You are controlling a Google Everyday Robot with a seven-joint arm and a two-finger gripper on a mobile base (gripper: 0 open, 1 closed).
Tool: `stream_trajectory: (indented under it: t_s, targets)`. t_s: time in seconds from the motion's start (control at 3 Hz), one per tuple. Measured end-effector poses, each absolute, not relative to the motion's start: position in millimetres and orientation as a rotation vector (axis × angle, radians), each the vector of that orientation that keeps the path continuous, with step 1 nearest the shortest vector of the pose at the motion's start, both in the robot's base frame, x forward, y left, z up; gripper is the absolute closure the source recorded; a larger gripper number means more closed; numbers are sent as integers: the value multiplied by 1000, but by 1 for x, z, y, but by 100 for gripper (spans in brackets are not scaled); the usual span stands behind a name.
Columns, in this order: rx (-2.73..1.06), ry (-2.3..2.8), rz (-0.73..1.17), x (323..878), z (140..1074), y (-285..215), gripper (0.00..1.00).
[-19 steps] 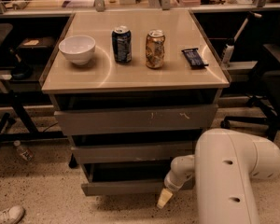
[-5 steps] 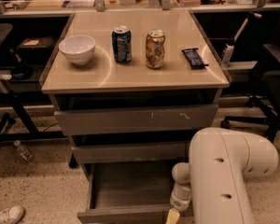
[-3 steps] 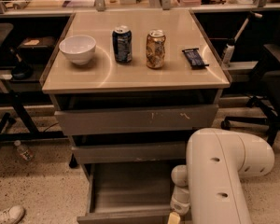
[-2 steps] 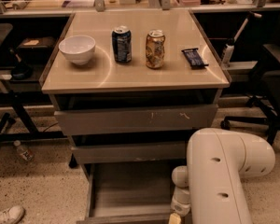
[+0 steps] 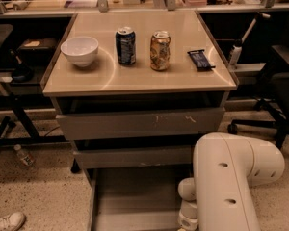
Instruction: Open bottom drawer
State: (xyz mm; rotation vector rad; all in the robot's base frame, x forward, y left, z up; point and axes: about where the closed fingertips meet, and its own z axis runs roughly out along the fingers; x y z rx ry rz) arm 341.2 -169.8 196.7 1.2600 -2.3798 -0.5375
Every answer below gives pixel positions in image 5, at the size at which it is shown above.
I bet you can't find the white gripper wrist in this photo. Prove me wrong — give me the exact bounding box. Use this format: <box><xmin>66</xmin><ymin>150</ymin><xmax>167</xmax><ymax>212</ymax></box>
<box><xmin>177</xmin><ymin>211</ymin><xmax>198</xmax><ymax>231</ymax></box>

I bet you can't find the grey bottom drawer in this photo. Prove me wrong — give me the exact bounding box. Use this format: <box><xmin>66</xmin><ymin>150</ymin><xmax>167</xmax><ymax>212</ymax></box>
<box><xmin>86</xmin><ymin>165</ymin><xmax>191</xmax><ymax>231</ymax></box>

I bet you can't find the grey drawer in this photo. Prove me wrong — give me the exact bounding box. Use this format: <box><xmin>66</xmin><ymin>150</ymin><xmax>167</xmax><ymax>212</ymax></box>
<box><xmin>73</xmin><ymin>145</ymin><xmax>194</xmax><ymax>169</ymax></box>
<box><xmin>86</xmin><ymin>165</ymin><xmax>191</xmax><ymax>231</ymax></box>
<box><xmin>56</xmin><ymin>108</ymin><xmax>224</xmax><ymax>140</ymax></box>

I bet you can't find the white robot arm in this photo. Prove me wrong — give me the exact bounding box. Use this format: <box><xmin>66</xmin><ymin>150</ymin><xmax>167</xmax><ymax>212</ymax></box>
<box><xmin>178</xmin><ymin>132</ymin><xmax>285</xmax><ymax>231</ymax></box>

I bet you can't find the grey top drawer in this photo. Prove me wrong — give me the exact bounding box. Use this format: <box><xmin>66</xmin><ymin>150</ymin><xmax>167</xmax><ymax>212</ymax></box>
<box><xmin>56</xmin><ymin>108</ymin><xmax>224</xmax><ymax>140</ymax></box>

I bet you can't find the grey middle drawer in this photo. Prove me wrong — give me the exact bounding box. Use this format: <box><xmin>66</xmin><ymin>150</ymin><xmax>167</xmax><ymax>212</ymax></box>
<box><xmin>73</xmin><ymin>145</ymin><xmax>194</xmax><ymax>169</ymax></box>

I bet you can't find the grey drawer cabinet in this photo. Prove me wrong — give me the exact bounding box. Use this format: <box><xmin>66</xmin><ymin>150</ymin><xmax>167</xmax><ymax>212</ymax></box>
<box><xmin>39</xmin><ymin>9</ymin><xmax>240</xmax><ymax>178</ymax></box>

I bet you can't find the black office chair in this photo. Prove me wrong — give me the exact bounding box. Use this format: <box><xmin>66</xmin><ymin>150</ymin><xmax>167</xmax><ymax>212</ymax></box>
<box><xmin>226</xmin><ymin>0</ymin><xmax>289</xmax><ymax>151</ymax></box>

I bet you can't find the dark blue snack bar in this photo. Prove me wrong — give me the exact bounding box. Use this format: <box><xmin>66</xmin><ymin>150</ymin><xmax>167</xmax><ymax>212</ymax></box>
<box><xmin>187</xmin><ymin>49</ymin><xmax>214</xmax><ymax>71</ymax></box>

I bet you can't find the white sneaker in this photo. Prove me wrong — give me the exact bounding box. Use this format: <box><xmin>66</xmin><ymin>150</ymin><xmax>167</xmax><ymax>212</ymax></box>
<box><xmin>0</xmin><ymin>212</ymin><xmax>26</xmax><ymax>231</ymax></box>

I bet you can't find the plastic water bottle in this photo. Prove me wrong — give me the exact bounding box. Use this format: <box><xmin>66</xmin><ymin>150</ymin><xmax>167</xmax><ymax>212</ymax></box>
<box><xmin>13</xmin><ymin>144</ymin><xmax>35</xmax><ymax>167</ymax></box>

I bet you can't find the gold soda can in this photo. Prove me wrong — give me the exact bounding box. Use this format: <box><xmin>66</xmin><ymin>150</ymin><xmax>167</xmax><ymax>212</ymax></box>
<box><xmin>150</xmin><ymin>30</ymin><xmax>171</xmax><ymax>71</ymax></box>

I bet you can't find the blue soda can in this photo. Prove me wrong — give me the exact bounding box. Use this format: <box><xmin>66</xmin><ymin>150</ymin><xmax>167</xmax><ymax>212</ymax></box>
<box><xmin>116</xmin><ymin>26</ymin><xmax>136</xmax><ymax>65</ymax></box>

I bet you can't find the white bowl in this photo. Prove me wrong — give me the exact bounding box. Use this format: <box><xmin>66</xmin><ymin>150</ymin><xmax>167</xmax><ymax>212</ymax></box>
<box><xmin>61</xmin><ymin>37</ymin><xmax>99</xmax><ymax>67</ymax></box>

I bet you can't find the black box under desk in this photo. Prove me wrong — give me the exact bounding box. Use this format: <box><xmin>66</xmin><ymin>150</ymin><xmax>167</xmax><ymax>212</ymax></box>
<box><xmin>17</xmin><ymin>38</ymin><xmax>57</xmax><ymax>64</ymax></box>

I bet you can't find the black desk frame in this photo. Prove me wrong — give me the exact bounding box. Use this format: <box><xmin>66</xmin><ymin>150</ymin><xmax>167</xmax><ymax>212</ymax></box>
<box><xmin>0</xmin><ymin>24</ymin><xmax>68</xmax><ymax>171</ymax></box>

